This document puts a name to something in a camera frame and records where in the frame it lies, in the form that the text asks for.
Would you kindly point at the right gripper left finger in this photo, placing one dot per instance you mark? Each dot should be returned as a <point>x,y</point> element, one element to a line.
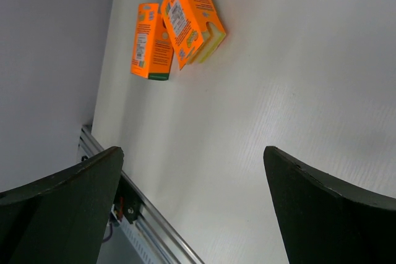
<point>61,218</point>

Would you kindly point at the aluminium mounting rail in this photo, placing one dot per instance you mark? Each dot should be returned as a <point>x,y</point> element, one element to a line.
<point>130,203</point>

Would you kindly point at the grey slotted cable duct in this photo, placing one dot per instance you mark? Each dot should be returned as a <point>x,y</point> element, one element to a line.
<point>143,241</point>

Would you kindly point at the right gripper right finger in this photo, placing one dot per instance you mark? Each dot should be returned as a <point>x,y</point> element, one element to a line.
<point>323,219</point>

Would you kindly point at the slim orange sponge box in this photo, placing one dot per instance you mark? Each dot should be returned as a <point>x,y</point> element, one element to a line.
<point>152,50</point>

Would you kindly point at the orange box with barcode label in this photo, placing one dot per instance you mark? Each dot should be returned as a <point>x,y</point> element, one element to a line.
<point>194,27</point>

